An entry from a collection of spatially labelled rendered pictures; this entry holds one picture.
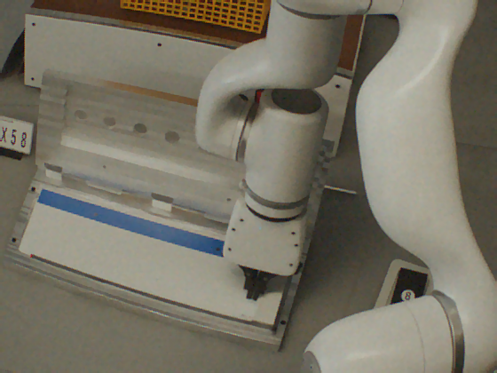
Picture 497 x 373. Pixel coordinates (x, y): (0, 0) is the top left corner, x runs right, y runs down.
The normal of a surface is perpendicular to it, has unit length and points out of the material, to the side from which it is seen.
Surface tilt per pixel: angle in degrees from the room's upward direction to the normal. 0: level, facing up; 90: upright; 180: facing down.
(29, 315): 0
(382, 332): 11
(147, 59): 90
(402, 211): 66
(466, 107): 0
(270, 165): 78
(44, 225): 0
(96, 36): 90
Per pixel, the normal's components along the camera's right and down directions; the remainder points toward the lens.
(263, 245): -0.21, 0.61
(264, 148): -0.43, 0.49
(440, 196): 0.35, 0.04
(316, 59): 0.22, 0.76
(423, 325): 0.11, -0.63
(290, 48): -0.46, 0.65
